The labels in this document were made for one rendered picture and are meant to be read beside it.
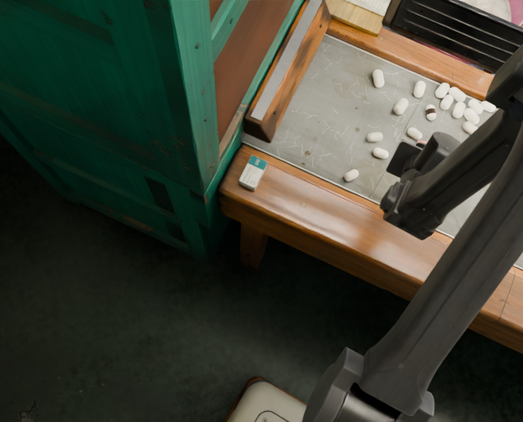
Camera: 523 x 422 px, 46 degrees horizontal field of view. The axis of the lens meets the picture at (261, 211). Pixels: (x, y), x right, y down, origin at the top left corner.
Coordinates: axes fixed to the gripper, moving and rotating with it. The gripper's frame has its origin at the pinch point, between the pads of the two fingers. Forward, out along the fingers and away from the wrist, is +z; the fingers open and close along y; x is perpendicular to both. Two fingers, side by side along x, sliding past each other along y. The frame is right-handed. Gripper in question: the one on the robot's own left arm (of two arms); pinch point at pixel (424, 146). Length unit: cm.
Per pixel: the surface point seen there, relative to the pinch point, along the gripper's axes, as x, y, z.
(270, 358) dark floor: 93, 6, 24
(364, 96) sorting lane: 2.2, 13.8, 15.8
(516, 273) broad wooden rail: 15.1, -26.8, -2.0
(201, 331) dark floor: 94, 28, 22
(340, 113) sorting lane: 5.9, 16.7, 11.6
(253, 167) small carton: 15.5, 27.5, -6.5
